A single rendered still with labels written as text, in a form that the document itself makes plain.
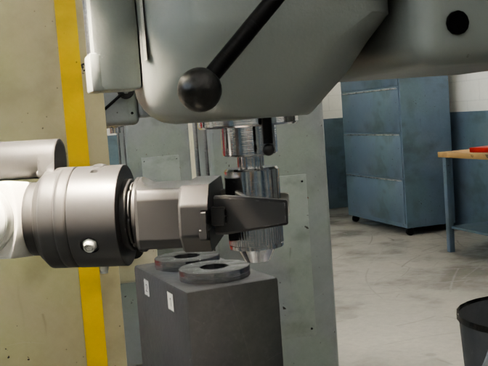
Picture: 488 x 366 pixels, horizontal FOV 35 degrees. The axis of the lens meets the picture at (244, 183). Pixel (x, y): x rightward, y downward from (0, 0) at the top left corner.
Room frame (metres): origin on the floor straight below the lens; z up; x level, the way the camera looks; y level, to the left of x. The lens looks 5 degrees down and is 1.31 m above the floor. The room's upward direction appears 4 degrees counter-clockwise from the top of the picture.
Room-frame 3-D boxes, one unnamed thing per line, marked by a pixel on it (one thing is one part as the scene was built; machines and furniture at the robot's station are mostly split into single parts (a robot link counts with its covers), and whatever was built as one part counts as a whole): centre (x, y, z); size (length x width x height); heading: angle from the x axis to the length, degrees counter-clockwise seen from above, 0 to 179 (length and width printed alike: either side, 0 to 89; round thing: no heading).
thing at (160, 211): (0.67, 0.08, 1.23); 0.13 x 0.12 x 0.10; 175
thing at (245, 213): (0.63, 0.00, 1.23); 0.06 x 0.02 x 0.03; 85
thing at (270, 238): (0.66, -0.01, 1.23); 0.05 x 0.05 x 0.06
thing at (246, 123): (0.66, -0.01, 1.31); 0.09 x 0.09 x 0.01
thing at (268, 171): (0.66, -0.01, 1.26); 0.05 x 0.05 x 0.01
